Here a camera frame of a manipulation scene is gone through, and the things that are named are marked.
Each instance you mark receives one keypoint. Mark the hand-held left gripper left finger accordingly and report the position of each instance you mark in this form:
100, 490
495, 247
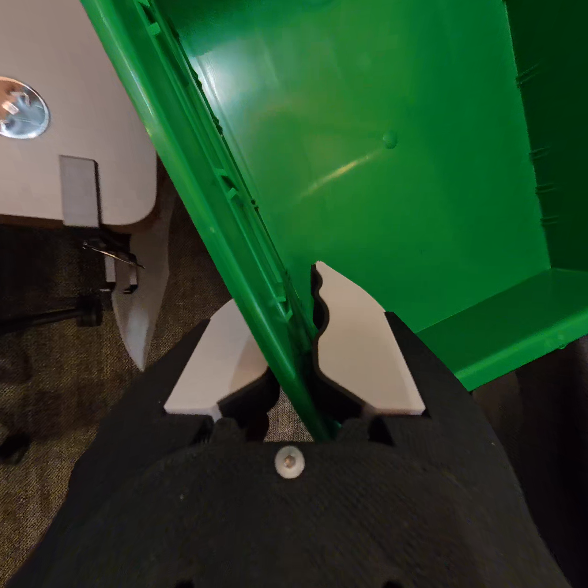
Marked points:
216, 363

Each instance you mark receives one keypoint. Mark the green plastic bin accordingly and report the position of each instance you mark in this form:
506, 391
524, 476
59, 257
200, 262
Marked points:
367, 160

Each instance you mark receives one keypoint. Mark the grey desk clamp bracket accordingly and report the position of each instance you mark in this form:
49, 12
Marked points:
78, 193

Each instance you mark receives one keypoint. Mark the grey desk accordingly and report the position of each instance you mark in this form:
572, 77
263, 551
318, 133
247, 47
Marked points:
92, 69

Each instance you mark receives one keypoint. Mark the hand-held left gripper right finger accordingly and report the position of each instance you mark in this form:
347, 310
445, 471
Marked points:
363, 353

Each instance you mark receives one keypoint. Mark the black office chair base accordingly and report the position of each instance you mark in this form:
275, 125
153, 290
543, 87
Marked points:
55, 314

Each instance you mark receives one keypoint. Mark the white desk leg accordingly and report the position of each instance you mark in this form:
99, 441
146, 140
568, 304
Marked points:
140, 312

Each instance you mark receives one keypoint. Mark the silver round desk fastener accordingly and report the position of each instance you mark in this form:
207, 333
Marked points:
23, 110

